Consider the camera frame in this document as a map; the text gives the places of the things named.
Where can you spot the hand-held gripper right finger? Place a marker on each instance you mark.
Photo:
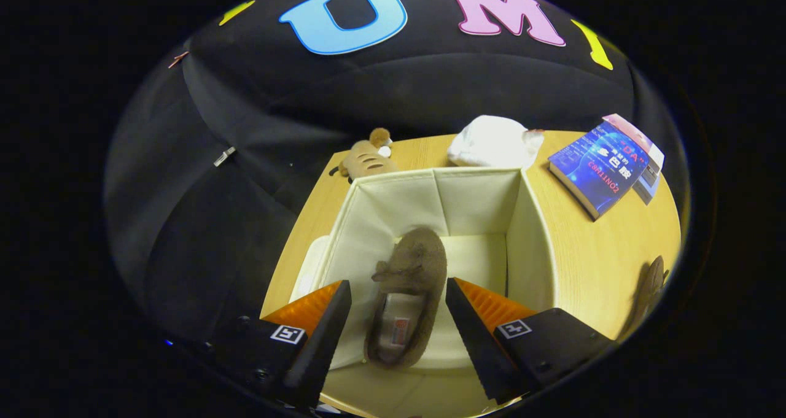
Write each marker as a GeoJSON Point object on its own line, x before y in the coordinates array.
{"type": "Point", "coordinates": [476, 344]}

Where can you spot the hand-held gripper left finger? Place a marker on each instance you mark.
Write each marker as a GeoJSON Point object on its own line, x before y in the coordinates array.
{"type": "Point", "coordinates": [322, 350]}

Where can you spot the cream storage box lid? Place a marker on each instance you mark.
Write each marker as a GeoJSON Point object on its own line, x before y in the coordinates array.
{"type": "Point", "coordinates": [310, 264]}

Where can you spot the brown furry slipper shoe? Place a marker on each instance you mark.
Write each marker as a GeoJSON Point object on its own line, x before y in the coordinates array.
{"type": "Point", "coordinates": [417, 264]}
{"type": "Point", "coordinates": [651, 289]}

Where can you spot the cream fabric storage box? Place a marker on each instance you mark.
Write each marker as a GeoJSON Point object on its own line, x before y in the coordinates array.
{"type": "Point", "coordinates": [479, 203]}

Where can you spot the brown striped plush toy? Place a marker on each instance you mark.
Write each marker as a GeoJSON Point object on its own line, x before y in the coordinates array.
{"type": "Point", "coordinates": [365, 160]}

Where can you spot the white crumpled cloth bundle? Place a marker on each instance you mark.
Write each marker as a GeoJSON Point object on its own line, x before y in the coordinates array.
{"type": "Point", "coordinates": [491, 142]}

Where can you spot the small silver clip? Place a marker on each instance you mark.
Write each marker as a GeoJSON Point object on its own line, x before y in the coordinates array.
{"type": "Point", "coordinates": [224, 156]}

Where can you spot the blue cover book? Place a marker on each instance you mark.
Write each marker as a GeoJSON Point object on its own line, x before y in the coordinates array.
{"type": "Point", "coordinates": [602, 166]}

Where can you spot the grey thin book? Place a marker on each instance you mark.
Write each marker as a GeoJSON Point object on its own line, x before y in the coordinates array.
{"type": "Point", "coordinates": [648, 188]}

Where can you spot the pink and white book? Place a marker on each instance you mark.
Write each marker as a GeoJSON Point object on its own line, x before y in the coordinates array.
{"type": "Point", "coordinates": [632, 132]}

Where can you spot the small pink clip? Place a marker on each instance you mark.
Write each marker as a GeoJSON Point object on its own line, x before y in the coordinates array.
{"type": "Point", "coordinates": [178, 59]}

